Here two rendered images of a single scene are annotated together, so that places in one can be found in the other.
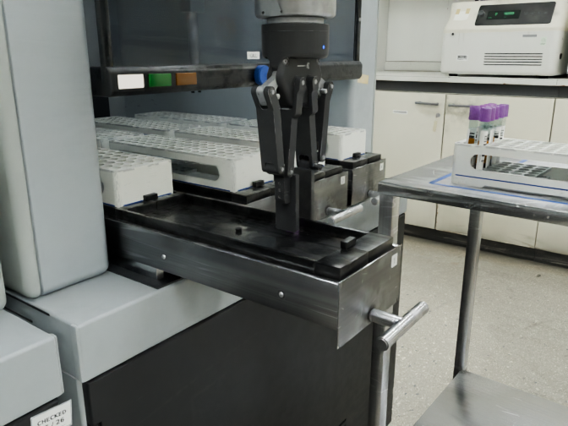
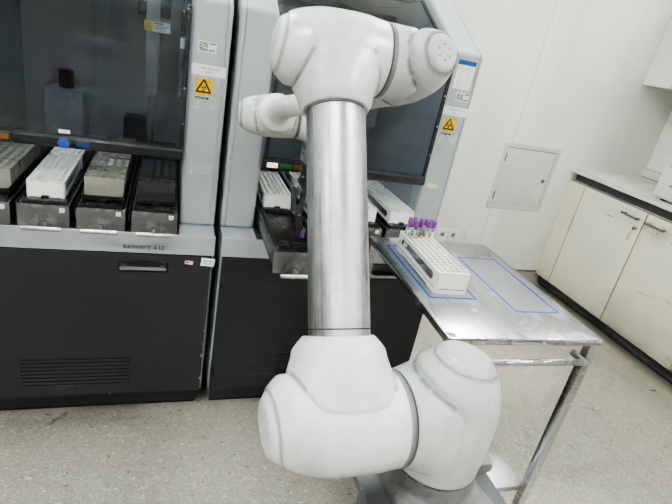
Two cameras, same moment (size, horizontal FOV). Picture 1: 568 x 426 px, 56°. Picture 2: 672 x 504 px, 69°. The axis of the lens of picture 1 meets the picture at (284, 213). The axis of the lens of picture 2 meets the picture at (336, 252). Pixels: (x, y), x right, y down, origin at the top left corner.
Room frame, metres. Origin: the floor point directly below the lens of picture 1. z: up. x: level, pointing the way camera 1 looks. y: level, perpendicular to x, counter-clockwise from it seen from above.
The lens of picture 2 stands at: (-0.54, -0.89, 1.39)
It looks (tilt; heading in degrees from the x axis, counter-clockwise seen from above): 23 degrees down; 32
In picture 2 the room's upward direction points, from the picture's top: 11 degrees clockwise
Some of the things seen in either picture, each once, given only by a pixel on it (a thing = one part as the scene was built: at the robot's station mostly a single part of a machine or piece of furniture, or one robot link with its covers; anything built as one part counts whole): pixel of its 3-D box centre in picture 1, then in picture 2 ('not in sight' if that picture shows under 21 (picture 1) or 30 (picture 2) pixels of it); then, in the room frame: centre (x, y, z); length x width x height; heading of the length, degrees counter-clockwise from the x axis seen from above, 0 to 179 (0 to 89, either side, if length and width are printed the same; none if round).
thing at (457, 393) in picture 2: not in sight; (444, 406); (0.16, -0.73, 0.87); 0.18 x 0.16 x 0.22; 145
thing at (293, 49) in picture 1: (295, 65); (311, 178); (0.63, -0.01, 1.00); 0.08 x 0.07 x 0.09; 143
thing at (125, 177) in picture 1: (84, 173); (270, 190); (0.81, 0.31, 0.83); 0.30 x 0.10 x 0.06; 53
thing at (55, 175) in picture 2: not in sight; (56, 176); (0.21, 0.68, 0.83); 0.30 x 0.10 x 0.06; 53
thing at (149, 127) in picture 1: (139, 136); not in sight; (1.21, 0.32, 0.83); 0.30 x 0.10 x 0.06; 53
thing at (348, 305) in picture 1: (165, 228); (277, 220); (0.71, 0.16, 0.78); 0.73 x 0.14 x 0.09; 53
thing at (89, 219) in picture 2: not in sight; (112, 184); (0.41, 0.69, 0.78); 0.73 x 0.14 x 0.09; 53
